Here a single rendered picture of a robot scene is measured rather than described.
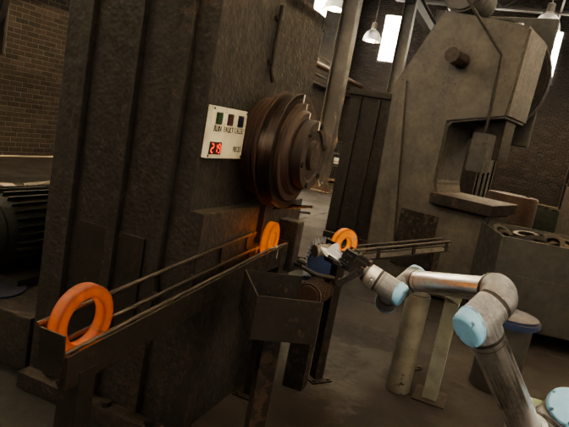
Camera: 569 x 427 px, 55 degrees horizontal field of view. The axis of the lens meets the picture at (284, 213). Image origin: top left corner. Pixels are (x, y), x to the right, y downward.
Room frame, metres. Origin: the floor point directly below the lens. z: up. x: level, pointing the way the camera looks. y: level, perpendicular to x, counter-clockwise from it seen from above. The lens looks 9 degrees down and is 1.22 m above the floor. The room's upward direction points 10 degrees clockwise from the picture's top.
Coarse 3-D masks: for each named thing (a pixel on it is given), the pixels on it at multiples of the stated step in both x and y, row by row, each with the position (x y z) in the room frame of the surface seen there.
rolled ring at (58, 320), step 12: (72, 288) 1.23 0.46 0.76; (84, 288) 1.24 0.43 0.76; (96, 288) 1.27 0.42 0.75; (60, 300) 1.20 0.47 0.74; (72, 300) 1.20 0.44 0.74; (84, 300) 1.24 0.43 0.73; (96, 300) 1.30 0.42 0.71; (108, 300) 1.32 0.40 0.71; (60, 312) 1.18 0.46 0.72; (72, 312) 1.21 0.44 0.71; (96, 312) 1.32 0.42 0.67; (108, 312) 1.32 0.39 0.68; (48, 324) 1.18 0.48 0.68; (60, 324) 1.18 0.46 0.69; (96, 324) 1.31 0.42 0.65; (108, 324) 1.33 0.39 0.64; (84, 336) 1.29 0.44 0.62
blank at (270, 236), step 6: (270, 222) 2.26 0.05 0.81; (276, 222) 2.27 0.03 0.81; (270, 228) 2.22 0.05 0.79; (276, 228) 2.27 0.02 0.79; (264, 234) 2.21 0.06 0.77; (270, 234) 2.21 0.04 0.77; (276, 234) 2.29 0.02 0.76; (264, 240) 2.20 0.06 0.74; (270, 240) 2.22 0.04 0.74; (276, 240) 2.31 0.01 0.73; (264, 246) 2.20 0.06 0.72; (270, 246) 2.24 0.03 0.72
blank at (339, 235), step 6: (342, 228) 2.62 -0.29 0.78; (336, 234) 2.59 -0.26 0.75; (342, 234) 2.59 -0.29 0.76; (348, 234) 2.61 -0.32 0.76; (354, 234) 2.64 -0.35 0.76; (336, 240) 2.57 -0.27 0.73; (342, 240) 2.59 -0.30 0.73; (348, 240) 2.64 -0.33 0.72; (354, 240) 2.64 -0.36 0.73; (348, 246) 2.64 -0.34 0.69; (354, 246) 2.65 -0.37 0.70
